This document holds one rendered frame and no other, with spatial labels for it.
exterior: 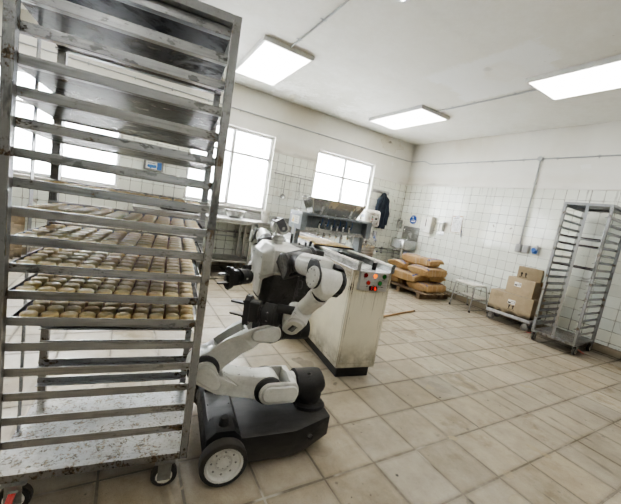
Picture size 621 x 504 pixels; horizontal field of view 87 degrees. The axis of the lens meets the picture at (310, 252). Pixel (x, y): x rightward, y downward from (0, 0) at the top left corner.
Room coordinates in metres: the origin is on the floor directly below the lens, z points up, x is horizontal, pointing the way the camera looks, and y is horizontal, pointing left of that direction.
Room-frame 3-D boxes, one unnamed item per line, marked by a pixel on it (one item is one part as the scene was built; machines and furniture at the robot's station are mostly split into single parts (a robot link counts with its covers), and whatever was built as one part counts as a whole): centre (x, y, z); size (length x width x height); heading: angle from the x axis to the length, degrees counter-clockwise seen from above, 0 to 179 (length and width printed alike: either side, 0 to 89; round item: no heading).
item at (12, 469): (1.31, 0.75, 0.93); 0.64 x 0.51 x 1.78; 114
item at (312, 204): (3.13, -0.15, 1.25); 0.56 x 0.29 x 0.14; 113
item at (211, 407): (1.59, 0.10, 0.19); 0.64 x 0.52 x 0.33; 114
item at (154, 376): (1.49, 0.83, 0.24); 0.64 x 0.03 x 0.03; 114
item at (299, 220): (3.13, -0.15, 1.01); 0.72 x 0.33 x 0.34; 113
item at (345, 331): (2.67, -0.35, 0.45); 0.70 x 0.34 x 0.90; 23
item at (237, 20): (1.22, 0.38, 0.97); 0.03 x 0.03 x 1.70; 24
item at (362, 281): (2.33, -0.49, 0.77); 0.24 x 0.04 x 0.14; 113
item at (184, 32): (1.30, 0.76, 1.77); 0.60 x 0.40 x 0.02; 114
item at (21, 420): (1.13, 0.67, 0.33); 0.64 x 0.03 x 0.03; 114
